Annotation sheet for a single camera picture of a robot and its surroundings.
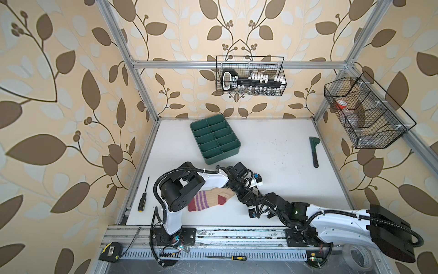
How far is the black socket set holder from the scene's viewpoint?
0.83m

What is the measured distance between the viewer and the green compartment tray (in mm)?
980

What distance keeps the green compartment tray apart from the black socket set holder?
0.29 metres

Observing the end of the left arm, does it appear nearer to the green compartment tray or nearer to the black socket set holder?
the green compartment tray

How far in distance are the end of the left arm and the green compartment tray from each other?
209mm

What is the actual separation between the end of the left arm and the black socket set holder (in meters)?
0.39

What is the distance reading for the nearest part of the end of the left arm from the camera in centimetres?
75
